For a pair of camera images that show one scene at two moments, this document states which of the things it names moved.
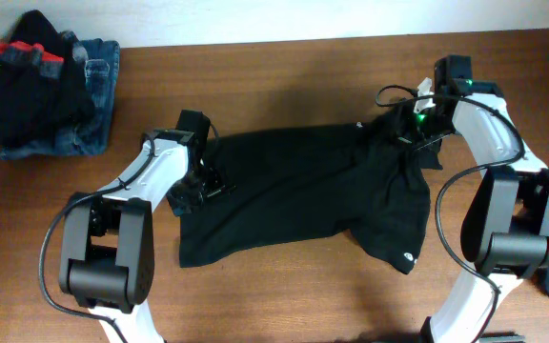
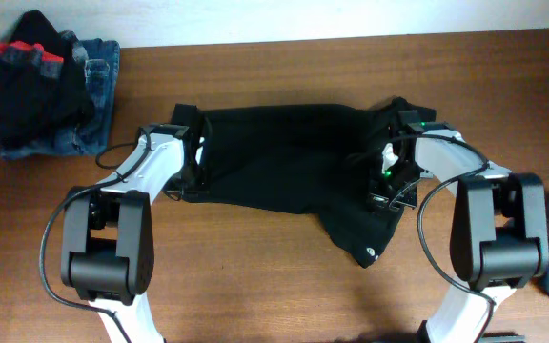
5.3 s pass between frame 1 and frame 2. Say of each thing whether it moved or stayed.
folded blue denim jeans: stayed
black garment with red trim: stayed
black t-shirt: moved
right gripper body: moved
